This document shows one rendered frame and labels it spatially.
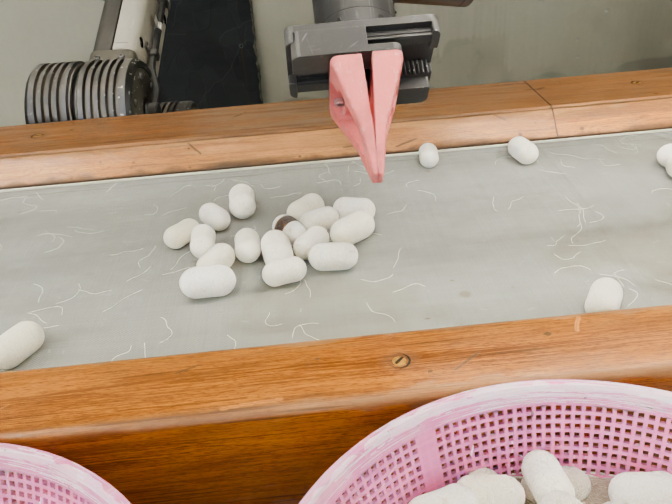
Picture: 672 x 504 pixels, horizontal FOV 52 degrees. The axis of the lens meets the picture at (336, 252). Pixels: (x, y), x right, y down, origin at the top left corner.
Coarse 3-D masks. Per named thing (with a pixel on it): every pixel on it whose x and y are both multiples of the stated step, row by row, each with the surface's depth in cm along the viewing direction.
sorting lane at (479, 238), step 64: (0, 192) 64; (64, 192) 63; (128, 192) 62; (192, 192) 61; (256, 192) 60; (320, 192) 59; (384, 192) 58; (448, 192) 58; (512, 192) 57; (576, 192) 56; (640, 192) 55; (0, 256) 53; (64, 256) 52; (128, 256) 52; (192, 256) 51; (384, 256) 49; (448, 256) 49; (512, 256) 48; (576, 256) 48; (640, 256) 47; (0, 320) 46; (64, 320) 45; (128, 320) 45; (192, 320) 44; (256, 320) 44; (320, 320) 43; (384, 320) 43; (448, 320) 42; (512, 320) 42
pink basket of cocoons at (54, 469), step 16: (0, 448) 31; (16, 448) 31; (32, 448) 31; (0, 464) 31; (16, 464) 31; (32, 464) 31; (48, 464) 30; (64, 464) 30; (0, 480) 32; (16, 480) 31; (32, 480) 31; (48, 480) 31; (64, 480) 30; (80, 480) 30; (96, 480) 29; (0, 496) 32; (16, 496) 32; (32, 496) 31; (48, 496) 31; (64, 496) 31; (80, 496) 30; (96, 496) 29; (112, 496) 29
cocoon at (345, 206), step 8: (336, 200) 54; (344, 200) 53; (352, 200) 53; (360, 200) 53; (368, 200) 53; (336, 208) 53; (344, 208) 53; (352, 208) 53; (360, 208) 53; (368, 208) 53; (344, 216) 53
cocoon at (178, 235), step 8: (176, 224) 52; (184, 224) 52; (192, 224) 52; (168, 232) 51; (176, 232) 51; (184, 232) 52; (168, 240) 51; (176, 240) 51; (184, 240) 52; (176, 248) 52
